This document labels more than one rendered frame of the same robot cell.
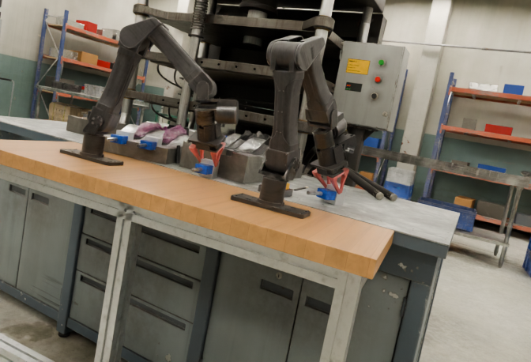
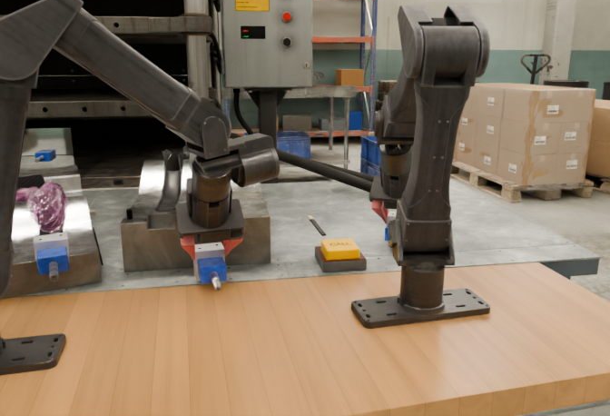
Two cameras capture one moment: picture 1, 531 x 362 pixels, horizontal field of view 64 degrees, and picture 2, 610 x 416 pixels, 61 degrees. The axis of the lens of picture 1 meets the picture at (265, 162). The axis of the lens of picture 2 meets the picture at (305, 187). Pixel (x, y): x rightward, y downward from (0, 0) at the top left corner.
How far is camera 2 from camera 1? 0.80 m
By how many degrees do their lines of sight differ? 36
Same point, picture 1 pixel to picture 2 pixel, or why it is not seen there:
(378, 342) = not seen: hidden behind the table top
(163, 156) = (91, 268)
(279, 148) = (432, 217)
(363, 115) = (276, 72)
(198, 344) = not seen: outside the picture
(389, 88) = (304, 27)
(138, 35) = (34, 43)
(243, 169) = (266, 240)
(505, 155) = not seen: hidden behind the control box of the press
